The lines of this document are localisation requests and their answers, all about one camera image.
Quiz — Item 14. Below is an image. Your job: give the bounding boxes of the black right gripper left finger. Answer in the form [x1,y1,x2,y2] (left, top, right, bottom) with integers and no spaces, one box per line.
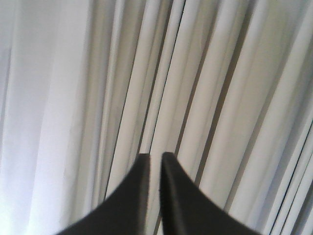
[59,154,150,235]

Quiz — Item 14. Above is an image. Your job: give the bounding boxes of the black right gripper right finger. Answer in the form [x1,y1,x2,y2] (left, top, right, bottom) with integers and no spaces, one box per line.
[160,152,256,235]

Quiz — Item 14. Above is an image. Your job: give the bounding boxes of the grey pleated curtain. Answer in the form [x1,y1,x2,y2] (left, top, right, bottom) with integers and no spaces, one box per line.
[92,0,313,234]

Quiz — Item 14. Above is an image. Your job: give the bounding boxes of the white sheer curtain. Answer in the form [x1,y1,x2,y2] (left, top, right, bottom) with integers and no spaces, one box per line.
[0,0,116,235]

